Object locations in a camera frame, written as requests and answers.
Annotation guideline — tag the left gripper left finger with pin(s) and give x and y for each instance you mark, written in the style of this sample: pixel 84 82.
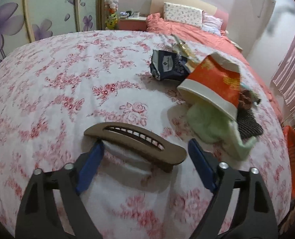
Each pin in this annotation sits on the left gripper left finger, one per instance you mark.
pixel 38 216

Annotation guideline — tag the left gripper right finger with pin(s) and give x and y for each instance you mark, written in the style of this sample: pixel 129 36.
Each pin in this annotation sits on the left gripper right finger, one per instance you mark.
pixel 240 207

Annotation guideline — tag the black woven mat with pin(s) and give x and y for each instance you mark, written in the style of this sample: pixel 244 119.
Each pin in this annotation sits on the black woven mat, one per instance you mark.
pixel 247 125

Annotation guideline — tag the green cloth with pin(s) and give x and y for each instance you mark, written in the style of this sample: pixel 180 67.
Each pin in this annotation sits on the green cloth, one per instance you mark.
pixel 213 126

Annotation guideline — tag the brown hair clip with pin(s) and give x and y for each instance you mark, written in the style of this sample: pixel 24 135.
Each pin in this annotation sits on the brown hair clip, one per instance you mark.
pixel 143 142

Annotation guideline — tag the blue hand cream tube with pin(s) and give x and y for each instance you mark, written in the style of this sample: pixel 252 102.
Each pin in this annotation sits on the blue hand cream tube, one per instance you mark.
pixel 249 93

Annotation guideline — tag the red plaid scrunchie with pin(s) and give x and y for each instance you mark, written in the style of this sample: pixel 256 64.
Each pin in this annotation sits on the red plaid scrunchie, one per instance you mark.
pixel 244 103

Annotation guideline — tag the orange white snack bag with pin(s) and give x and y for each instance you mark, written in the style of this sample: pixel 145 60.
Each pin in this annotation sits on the orange white snack bag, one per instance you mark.
pixel 215 80

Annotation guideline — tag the dark blue snack wrapper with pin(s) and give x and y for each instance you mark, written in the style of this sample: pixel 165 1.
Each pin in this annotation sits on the dark blue snack wrapper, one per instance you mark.
pixel 167 65

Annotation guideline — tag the floral pink tablecloth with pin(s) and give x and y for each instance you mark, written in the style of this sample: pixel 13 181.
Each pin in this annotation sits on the floral pink tablecloth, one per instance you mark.
pixel 52 90

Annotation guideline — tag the green plush toy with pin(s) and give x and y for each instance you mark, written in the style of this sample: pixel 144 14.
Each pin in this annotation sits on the green plush toy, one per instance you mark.
pixel 111 22

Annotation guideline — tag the striped pink pillow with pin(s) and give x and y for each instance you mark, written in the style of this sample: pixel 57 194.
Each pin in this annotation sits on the striped pink pillow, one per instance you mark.
pixel 211 24

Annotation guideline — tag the glass floral wardrobe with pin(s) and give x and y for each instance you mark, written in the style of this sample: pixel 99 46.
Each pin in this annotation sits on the glass floral wardrobe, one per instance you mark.
pixel 26 21

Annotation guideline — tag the left pink nightstand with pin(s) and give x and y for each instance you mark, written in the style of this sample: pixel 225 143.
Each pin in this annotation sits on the left pink nightstand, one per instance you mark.
pixel 133 24

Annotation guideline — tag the pink bed duvet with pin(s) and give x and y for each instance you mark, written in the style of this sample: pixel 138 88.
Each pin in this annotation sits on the pink bed duvet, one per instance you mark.
pixel 156 24

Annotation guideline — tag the floral white pillow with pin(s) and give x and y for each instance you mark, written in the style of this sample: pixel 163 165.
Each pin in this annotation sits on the floral white pillow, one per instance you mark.
pixel 183 14

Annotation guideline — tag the cream pink headboard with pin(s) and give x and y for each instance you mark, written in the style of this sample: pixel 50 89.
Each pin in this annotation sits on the cream pink headboard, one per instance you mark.
pixel 157 6

